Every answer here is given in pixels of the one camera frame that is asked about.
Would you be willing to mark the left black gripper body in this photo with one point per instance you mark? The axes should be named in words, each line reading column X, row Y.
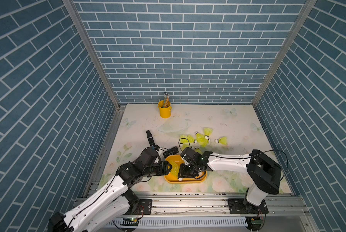
column 158, row 169

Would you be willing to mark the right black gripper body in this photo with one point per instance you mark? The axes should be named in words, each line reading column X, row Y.
column 188, row 170

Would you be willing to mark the yellow shuttlecock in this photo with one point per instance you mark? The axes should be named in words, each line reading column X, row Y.
column 198, row 151
column 184, row 146
column 207, row 131
column 222, row 141
column 174, row 172
column 185, row 139
column 202, row 139

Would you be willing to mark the yellow plastic storage box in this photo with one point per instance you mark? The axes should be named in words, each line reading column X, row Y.
column 177, row 159

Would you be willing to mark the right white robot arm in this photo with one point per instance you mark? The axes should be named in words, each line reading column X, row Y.
column 263, row 170

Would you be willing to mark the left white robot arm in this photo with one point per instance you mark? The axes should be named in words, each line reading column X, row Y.
column 114, row 199

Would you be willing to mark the black cylindrical marker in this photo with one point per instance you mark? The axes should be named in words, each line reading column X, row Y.
column 150, row 138

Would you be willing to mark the white vent grille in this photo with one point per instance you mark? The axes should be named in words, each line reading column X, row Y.
column 181, row 222

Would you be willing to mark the yellow pen cup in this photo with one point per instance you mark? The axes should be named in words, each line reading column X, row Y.
column 165, row 109

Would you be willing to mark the left circuit board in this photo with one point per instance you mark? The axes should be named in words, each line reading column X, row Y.
column 130, row 222

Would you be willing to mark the circuit board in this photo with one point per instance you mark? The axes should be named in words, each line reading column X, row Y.
column 130, row 222
column 256, row 222

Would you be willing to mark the pencils in cup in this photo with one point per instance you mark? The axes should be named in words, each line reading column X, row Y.
column 166, row 100

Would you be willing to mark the right circuit board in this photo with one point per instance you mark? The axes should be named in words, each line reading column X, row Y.
column 256, row 222

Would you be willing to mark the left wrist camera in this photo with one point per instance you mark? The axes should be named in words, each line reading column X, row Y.
column 171, row 151

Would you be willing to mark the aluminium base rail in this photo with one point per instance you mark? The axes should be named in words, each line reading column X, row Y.
column 172, row 204

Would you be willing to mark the left metal corner post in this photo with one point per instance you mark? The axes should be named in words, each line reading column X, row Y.
column 76, row 19

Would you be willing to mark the metal corner post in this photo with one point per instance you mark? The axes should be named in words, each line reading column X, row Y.
column 76, row 19
column 297, row 25

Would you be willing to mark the right metal corner post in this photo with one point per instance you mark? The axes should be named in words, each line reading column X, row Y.
column 297, row 25

